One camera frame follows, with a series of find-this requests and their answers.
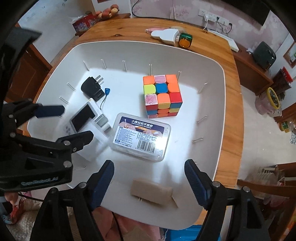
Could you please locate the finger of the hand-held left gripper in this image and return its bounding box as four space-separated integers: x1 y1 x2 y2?
3 98 65 133
10 130 94 161

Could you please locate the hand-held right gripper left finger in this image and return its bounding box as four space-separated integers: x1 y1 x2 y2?
30 160 115 241

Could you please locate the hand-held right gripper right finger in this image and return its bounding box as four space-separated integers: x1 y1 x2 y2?
184 159 272 241

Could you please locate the white square adapter box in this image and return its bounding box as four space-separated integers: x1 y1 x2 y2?
76 98 113 162

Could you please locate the white handheld screen device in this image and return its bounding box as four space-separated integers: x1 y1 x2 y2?
69 101 99 134

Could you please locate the black charger plug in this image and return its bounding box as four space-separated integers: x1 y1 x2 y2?
80 75 105 102

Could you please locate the beige rectangular box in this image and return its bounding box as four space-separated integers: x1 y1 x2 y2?
130 178 179 207

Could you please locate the small blue tag with cord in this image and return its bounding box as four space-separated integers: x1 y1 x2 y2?
100 88 111 110

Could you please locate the clear plastic box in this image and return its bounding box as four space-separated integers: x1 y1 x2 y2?
109 113 171 163

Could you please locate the white plastic tray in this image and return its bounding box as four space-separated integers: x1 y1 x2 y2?
27 40 226 229

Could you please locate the multicoloured puzzle cube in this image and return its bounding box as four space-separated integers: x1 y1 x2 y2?
143 74 183 119

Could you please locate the blue plastic object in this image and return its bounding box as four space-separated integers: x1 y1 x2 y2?
165 226 205 241

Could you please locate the beige rug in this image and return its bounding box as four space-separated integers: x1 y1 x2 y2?
6 198 70 241

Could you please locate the pink cloth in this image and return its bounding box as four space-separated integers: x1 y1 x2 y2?
102 206 168 241

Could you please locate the wooden chair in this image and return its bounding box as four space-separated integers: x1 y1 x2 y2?
237 162 296 241

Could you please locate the red printed box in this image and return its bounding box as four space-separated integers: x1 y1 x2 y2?
70 14 97 35

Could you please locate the green and yellow bottle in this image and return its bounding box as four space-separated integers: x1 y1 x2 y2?
280 120 292 133

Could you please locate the clear jar with yellow rim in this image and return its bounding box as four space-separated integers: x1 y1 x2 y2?
255 87 282 116

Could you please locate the pile of red apples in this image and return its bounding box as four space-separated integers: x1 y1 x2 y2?
96 4 119 18

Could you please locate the wooden side cabinet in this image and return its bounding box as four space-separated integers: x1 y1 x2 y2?
75 13 131 37

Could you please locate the wooden television cabinet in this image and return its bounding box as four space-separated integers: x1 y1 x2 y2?
231 43 274 95

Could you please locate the white cloud-shaped box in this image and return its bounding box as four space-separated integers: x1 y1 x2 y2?
151 28 179 45

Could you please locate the green and gold small jar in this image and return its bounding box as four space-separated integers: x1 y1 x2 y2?
178 33 193 48

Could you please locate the black countertop appliance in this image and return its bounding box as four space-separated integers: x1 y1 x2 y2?
252 41 277 71

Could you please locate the white set-top box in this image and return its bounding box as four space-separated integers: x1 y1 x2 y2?
207 29 239 52

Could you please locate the black flat television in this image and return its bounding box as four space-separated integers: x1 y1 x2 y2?
233 0 270 26

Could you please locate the black television cable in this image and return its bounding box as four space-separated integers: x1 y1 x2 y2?
131 0 141 18

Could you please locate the white wall outlet strip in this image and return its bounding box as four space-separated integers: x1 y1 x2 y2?
198 9 233 26

